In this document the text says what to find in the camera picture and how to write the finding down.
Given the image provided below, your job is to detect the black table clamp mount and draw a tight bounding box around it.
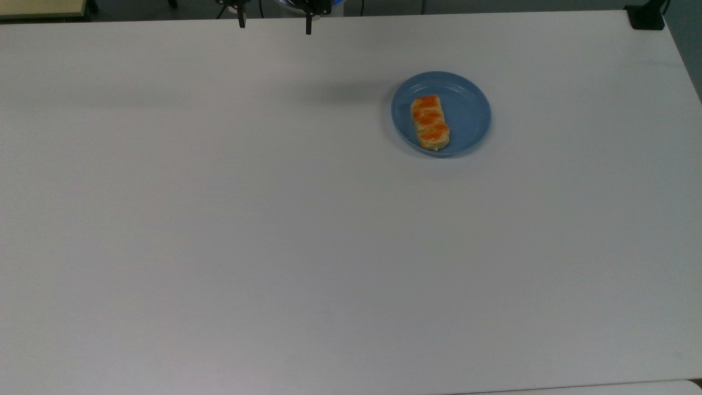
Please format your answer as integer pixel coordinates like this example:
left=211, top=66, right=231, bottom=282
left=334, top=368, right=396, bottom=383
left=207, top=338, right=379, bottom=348
left=624, top=0, right=671, bottom=31

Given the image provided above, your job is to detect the orange glazed bread loaf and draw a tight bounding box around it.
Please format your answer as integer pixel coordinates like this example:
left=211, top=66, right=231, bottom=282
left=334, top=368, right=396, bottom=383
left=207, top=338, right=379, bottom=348
left=410, top=94, right=451, bottom=152

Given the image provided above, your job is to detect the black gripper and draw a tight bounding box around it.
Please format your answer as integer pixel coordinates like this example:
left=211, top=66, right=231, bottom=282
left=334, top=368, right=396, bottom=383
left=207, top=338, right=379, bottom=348
left=216, top=0, right=333, bottom=36

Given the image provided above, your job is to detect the blue plastic plate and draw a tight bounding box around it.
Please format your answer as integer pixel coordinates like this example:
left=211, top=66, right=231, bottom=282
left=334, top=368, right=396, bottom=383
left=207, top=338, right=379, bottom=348
left=390, top=71, right=492, bottom=157

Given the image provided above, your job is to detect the beige wooden side table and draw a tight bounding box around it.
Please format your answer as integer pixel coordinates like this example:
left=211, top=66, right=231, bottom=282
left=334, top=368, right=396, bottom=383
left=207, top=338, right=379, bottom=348
left=0, top=0, right=90, bottom=21

